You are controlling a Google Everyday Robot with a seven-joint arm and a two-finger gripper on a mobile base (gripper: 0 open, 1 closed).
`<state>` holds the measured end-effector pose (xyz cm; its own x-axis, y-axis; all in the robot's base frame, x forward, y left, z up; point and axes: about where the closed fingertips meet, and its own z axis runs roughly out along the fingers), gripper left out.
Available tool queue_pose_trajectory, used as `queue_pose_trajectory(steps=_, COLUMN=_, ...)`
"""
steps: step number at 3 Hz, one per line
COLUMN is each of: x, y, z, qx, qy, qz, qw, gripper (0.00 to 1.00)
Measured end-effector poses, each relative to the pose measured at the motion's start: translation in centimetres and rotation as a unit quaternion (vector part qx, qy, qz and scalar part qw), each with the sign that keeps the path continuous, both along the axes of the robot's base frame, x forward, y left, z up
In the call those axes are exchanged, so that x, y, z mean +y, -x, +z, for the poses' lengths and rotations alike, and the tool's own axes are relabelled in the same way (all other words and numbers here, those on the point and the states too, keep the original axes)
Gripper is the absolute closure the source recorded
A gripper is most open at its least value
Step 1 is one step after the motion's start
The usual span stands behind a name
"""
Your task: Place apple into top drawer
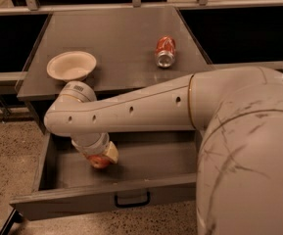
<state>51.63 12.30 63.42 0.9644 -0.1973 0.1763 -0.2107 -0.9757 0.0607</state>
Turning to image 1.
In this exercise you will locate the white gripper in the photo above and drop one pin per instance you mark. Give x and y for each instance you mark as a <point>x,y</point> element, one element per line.
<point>94,150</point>

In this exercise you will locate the white paper bowl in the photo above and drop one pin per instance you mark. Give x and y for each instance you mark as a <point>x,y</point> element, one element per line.
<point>73,65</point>

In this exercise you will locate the red soda can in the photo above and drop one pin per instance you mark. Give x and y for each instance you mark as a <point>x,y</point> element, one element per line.
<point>165,52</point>

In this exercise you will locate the black drawer handle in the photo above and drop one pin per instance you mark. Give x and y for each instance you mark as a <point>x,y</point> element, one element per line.
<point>127,201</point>

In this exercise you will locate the grey cabinet with top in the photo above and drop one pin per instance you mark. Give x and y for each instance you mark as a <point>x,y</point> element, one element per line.
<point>122,40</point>

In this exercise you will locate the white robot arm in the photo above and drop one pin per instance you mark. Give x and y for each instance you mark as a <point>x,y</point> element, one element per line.
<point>240,160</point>

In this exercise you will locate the open grey top drawer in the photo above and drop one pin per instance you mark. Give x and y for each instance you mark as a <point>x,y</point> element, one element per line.
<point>162,163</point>

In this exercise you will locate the red apple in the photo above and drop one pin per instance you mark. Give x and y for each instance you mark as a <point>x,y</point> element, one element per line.
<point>98,162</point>

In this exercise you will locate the black cabinet leg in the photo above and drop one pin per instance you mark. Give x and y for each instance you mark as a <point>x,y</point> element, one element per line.
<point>14,217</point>

